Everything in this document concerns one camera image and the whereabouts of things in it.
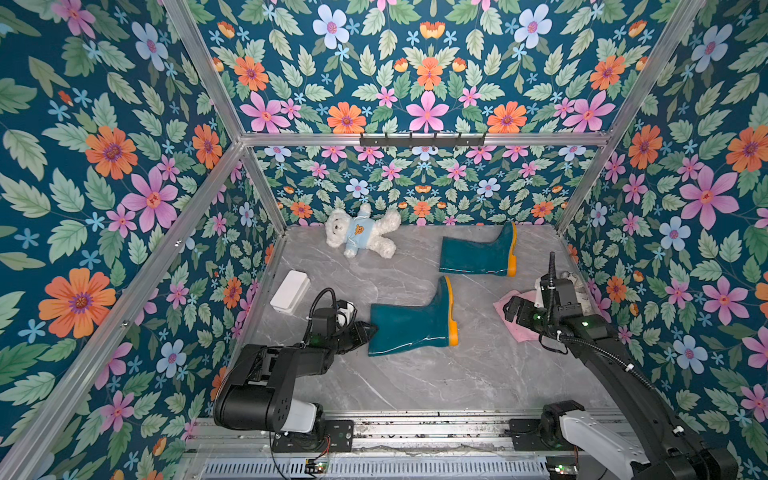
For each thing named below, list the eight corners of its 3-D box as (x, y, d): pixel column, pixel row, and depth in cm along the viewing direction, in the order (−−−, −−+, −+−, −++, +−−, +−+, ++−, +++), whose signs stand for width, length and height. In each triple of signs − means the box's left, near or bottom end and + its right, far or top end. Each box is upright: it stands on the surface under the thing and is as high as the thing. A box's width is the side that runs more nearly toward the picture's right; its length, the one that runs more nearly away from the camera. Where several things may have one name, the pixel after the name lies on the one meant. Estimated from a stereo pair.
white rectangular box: (274, 311, 99) (268, 303, 95) (295, 277, 107) (290, 269, 103) (294, 316, 97) (289, 308, 93) (314, 282, 106) (310, 273, 102)
